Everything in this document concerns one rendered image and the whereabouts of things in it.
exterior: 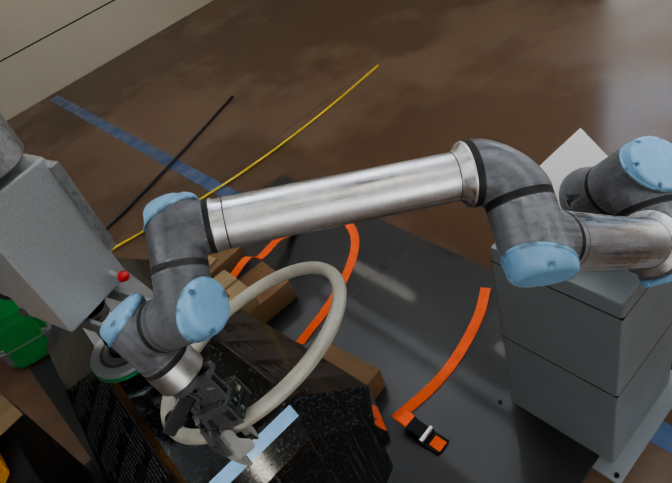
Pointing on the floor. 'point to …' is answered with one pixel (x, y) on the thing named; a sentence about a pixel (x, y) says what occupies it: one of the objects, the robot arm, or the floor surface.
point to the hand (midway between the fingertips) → (247, 448)
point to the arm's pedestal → (591, 359)
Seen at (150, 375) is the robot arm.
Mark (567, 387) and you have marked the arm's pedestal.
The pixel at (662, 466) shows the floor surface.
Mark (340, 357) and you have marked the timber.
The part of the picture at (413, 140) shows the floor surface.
